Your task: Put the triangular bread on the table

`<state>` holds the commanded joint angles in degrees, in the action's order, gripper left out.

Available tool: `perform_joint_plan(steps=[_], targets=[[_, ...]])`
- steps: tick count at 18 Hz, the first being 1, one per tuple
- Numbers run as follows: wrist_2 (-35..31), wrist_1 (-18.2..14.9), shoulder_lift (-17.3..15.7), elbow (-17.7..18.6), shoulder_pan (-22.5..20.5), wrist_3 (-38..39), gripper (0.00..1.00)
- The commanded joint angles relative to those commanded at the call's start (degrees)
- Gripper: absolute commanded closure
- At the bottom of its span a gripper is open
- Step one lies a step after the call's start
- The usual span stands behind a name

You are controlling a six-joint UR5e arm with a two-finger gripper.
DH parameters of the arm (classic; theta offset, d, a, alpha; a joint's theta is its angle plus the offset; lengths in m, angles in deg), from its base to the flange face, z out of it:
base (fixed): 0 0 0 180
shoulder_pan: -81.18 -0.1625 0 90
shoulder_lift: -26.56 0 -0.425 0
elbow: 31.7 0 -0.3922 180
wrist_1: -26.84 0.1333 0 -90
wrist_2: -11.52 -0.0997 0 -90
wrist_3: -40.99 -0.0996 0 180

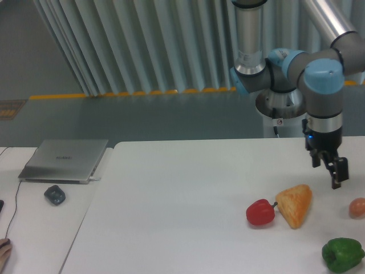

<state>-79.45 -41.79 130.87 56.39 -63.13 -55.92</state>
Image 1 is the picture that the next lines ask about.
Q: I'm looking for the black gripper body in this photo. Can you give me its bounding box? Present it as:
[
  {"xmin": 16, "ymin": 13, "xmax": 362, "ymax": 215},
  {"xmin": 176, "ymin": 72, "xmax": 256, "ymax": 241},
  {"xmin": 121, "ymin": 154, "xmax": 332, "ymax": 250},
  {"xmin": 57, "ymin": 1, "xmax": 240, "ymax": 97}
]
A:
[{"xmin": 302, "ymin": 119, "xmax": 342, "ymax": 157}]

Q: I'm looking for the triangular orange bread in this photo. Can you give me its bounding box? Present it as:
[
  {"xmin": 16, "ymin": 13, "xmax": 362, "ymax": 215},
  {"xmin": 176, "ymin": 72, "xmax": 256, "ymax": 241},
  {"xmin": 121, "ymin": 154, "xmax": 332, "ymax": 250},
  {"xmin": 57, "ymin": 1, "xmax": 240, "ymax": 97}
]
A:
[{"xmin": 275, "ymin": 184, "xmax": 313, "ymax": 229}]

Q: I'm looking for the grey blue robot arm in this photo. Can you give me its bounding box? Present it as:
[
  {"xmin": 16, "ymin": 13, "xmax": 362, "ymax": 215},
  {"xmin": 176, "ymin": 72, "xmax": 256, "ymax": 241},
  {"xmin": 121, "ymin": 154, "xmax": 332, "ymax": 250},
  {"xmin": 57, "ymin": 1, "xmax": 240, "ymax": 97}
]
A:
[{"xmin": 230, "ymin": 1, "xmax": 364, "ymax": 189}]

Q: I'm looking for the person's hand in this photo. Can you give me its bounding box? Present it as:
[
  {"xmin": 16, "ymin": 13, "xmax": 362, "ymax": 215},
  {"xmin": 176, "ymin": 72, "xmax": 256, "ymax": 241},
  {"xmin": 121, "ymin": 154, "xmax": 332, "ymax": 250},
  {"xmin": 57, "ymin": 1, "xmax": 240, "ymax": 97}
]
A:
[{"xmin": 0, "ymin": 238, "xmax": 13, "ymax": 271}]

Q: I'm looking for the orange round fruit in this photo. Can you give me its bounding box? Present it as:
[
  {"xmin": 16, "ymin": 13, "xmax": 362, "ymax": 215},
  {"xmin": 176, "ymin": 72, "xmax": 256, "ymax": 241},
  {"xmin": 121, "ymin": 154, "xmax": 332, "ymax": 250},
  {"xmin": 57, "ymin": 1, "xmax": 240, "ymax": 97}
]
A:
[{"xmin": 349, "ymin": 198, "xmax": 365, "ymax": 218}]

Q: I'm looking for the red bell pepper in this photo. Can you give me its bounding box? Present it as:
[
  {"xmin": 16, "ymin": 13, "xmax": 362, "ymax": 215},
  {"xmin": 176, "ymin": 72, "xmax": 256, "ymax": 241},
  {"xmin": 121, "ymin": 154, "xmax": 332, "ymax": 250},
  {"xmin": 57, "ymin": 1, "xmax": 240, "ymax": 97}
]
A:
[{"xmin": 246, "ymin": 199, "xmax": 278, "ymax": 226}]

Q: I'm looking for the green bell pepper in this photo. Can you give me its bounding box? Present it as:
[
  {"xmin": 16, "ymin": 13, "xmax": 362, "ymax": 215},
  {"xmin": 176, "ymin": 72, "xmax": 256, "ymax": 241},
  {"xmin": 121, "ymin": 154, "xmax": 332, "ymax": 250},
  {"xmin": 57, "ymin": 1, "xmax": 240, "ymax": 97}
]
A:
[{"xmin": 322, "ymin": 237, "xmax": 364, "ymax": 273}]

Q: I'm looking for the white laptop plug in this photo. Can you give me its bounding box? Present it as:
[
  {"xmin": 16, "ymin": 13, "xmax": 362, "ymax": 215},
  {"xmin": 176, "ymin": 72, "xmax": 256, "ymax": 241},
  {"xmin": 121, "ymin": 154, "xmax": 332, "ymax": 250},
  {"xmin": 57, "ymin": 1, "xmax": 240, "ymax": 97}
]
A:
[{"xmin": 89, "ymin": 176, "xmax": 101, "ymax": 182}]

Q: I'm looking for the silver closed laptop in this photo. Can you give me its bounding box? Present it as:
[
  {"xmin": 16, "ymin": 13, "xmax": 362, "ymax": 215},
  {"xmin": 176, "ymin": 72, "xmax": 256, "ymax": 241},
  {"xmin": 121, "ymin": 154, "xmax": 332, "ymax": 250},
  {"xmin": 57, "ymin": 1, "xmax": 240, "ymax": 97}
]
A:
[{"xmin": 18, "ymin": 139, "xmax": 108, "ymax": 184}]

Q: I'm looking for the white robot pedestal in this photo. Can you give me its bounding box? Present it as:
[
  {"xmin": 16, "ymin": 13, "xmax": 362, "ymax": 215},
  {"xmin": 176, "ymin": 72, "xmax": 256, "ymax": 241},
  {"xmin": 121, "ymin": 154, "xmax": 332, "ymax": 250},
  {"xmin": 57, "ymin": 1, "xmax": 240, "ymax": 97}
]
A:
[{"xmin": 254, "ymin": 88, "xmax": 309, "ymax": 139}]

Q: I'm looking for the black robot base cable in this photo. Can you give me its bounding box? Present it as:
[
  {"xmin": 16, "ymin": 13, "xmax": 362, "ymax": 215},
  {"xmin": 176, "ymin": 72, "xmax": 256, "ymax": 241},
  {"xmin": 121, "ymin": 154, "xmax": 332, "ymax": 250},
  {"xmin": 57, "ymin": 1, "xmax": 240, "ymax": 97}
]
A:
[{"xmin": 271, "ymin": 107, "xmax": 282, "ymax": 139}]

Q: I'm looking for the black mouse cable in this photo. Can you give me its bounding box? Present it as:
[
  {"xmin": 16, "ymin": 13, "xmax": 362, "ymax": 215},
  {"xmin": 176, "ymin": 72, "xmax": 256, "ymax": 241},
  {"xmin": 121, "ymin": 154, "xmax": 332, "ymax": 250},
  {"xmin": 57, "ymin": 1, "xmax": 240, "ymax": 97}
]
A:
[{"xmin": 0, "ymin": 147, "xmax": 25, "ymax": 240}]

